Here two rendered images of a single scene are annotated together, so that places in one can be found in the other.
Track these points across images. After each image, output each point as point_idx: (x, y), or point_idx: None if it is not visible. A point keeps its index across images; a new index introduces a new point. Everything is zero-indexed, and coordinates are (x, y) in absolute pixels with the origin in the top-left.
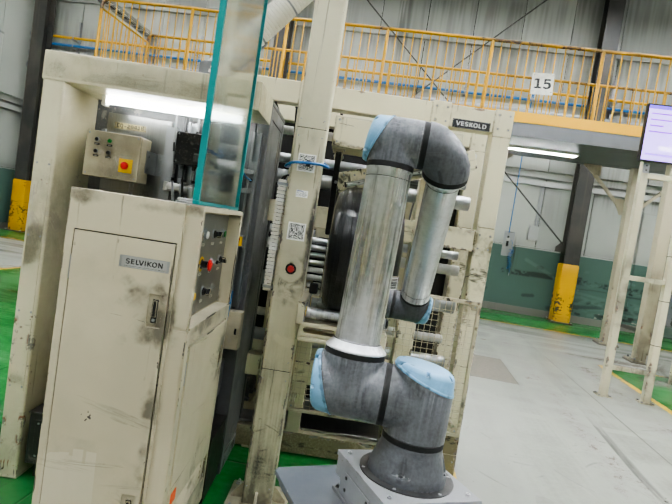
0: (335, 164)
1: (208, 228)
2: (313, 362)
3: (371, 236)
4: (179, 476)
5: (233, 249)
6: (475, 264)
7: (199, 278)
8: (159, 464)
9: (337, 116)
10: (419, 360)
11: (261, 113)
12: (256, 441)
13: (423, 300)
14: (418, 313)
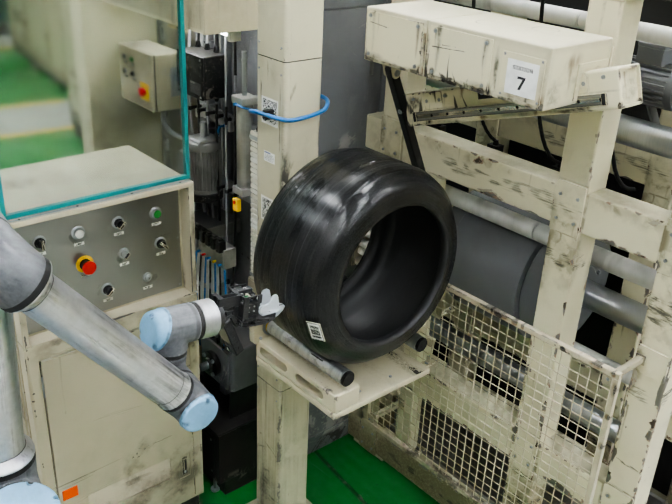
0: (389, 85)
1: (91, 222)
2: None
3: None
4: (84, 475)
5: (187, 228)
6: (661, 290)
7: (88, 278)
8: (37, 462)
9: (368, 9)
10: (39, 496)
11: (224, 32)
12: (260, 456)
13: (162, 406)
14: (175, 417)
